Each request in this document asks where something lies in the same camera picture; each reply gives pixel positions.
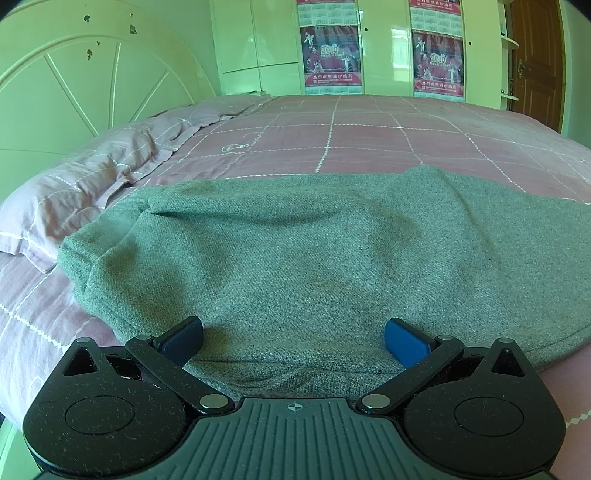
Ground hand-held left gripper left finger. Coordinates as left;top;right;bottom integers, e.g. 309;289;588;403
61;316;235;415

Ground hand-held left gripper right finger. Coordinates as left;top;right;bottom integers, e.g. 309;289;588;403
356;318;530;414

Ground green pants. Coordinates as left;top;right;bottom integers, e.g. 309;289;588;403
58;165;591;403

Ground pink checked pillow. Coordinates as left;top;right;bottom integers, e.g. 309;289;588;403
0;114;183;274
154;95;278;155

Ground bed with pink checked sheet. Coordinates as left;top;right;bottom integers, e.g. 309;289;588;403
0;95;591;480

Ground cream wooden headboard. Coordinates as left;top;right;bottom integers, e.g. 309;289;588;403
0;13;219;204

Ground cream glossy wardrobe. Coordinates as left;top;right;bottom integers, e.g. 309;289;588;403
210;0;509;112

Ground cream corner shelf unit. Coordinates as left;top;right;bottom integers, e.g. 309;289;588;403
496;25;520;102

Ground brown wooden door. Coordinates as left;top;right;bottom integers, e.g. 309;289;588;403
507;0;567;136

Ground red wall poster with calendar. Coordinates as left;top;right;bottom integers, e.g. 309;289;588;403
409;0;463;32
296;0;357;27
412;30;465;100
299;25;365;96

